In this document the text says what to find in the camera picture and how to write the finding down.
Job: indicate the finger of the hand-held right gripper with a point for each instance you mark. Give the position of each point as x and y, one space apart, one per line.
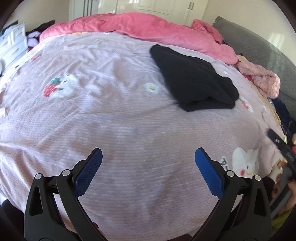
281 144

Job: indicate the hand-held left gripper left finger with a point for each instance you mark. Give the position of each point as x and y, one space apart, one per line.
89 173

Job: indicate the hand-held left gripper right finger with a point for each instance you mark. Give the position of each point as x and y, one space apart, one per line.
209 173

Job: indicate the black long-sleeve shirt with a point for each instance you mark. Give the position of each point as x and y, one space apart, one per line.
192 78

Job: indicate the dark clothes pile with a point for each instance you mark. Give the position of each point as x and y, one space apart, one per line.
38 32

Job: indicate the dark blue cloth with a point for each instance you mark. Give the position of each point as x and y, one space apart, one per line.
286 115

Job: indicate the cartoon printed cloth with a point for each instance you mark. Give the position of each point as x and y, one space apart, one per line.
277 183

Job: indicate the lilac printed bed sheet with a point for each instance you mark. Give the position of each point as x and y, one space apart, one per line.
115 115

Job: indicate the pink fluffy garment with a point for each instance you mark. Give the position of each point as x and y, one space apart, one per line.
266 81

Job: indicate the grey quilted headboard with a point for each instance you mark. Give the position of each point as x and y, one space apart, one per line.
254 46

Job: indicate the white drawer cabinet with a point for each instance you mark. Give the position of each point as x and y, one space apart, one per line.
13 44

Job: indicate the pink duvet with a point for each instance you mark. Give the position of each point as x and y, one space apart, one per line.
138 25

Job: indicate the white wardrobe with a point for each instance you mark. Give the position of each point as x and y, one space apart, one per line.
148 7

